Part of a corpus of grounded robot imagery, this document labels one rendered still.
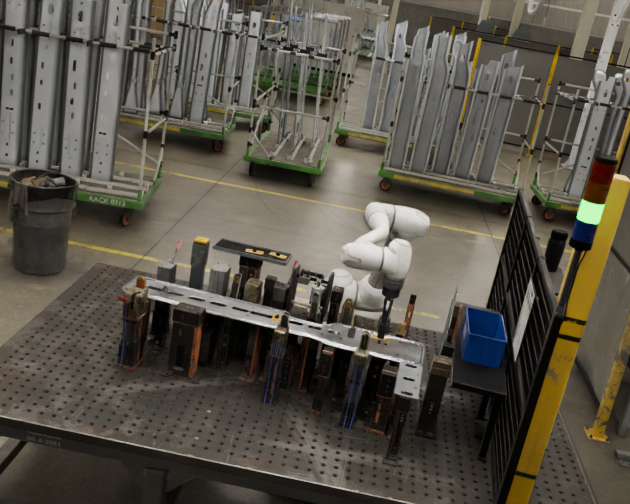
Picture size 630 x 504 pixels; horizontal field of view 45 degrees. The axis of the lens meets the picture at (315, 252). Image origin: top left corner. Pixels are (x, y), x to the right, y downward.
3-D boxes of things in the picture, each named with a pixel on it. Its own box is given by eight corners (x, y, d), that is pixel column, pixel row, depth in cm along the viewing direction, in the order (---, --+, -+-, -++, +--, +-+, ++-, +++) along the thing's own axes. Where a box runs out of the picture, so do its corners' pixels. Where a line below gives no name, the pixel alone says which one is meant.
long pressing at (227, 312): (116, 293, 333) (116, 290, 333) (137, 276, 354) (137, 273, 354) (422, 368, 315) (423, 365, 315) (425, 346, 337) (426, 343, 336)
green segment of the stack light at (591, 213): (578, 221, 231) (583, 201, 229) (575, 215, 237) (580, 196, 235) (600, 225, 230) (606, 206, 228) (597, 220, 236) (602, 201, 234)
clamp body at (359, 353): (333, 427, 315) (348, 353, 304) (338, 413, 326) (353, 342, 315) (354, 432, 314) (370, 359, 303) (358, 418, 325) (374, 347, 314)
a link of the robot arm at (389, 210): (370, 206, 356) (397, 211, 359) (364, 194, 373) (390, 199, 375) (363, 232, 361) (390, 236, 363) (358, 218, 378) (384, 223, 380)
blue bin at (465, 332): (461, 360, 320) (468, 333, 315) (459, 331, 348) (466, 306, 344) (500, 369, 318) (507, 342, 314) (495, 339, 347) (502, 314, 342)
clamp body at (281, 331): (255, 402, 323) (268, 330, 311) (263, 389, 334) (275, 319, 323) (276, 408, 321) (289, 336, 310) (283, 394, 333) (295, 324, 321)
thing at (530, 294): (514, 365, 297) (535, 294, 287) (511, 341, 318) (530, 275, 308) (519, 366, 297) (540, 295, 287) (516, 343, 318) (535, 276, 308)
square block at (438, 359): (414, 435, 320) (433, 360, 308) (415, 425, 327) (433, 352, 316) (432, 439, 319) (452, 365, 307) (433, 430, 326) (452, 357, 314)
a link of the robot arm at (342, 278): (315, 299, 421) (324, 263, 414) (346, 304, 424) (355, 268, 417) (318, 311, 405) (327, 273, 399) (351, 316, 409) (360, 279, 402)
